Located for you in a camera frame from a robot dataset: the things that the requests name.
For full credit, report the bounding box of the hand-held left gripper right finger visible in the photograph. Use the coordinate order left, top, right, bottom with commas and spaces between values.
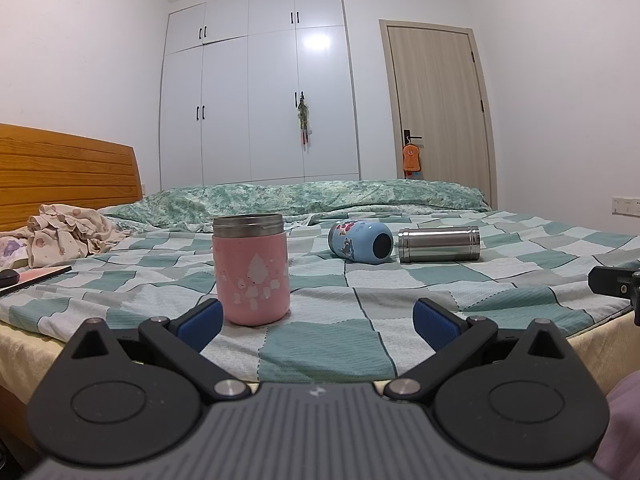
384, 297, 577, 403

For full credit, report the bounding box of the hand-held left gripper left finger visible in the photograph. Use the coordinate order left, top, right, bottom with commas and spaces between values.
60, 298, 252, 404

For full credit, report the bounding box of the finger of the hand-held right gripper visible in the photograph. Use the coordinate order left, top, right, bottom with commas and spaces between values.
588, 266, 640, 327

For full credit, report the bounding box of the stainless steel cup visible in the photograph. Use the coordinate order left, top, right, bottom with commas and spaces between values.
398, 226, 481, 263

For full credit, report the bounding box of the blue cartoon print cup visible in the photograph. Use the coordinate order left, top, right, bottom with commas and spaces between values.
328, 220, 394, 265

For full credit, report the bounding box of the pink speckled cup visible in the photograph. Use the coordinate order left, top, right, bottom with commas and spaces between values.
212, 213, 291, 326

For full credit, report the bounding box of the green checkered bed sheet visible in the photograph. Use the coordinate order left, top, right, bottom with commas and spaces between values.
0, 207, 640, 386

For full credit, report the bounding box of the person's pink clothing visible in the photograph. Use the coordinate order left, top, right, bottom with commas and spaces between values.
599, 372, 640, 480

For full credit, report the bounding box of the crumpled cream dotted cloth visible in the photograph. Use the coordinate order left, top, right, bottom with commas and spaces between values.
26, 203, 132, 269

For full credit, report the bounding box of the green floral duvet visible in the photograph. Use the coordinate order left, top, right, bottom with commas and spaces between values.
97, 178, 493, 234

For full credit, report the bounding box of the orange hanging plush toy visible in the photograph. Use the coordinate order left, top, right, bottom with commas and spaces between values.
402, 142, 424, 180

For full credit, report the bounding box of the pink flat book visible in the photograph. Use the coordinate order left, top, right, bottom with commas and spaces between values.
0, 264, 73, 297

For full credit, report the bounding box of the cream mattress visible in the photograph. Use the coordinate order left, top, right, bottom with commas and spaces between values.
0, 305, 640, 403

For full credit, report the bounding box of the wooden headboard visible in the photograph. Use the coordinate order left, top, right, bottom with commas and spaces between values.
0, 123, 142, 233

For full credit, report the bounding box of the green hanging ornament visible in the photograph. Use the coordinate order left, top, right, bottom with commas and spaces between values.
296, 91, 314, 147

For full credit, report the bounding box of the beige wooden door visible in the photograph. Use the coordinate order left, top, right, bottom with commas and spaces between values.
378, 19, 493, 209

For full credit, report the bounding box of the white wardrobe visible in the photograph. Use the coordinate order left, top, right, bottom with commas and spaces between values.
159, 0, 362, 192

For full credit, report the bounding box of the wooden bed frame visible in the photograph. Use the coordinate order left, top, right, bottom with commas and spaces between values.
0, 384, 42, 457

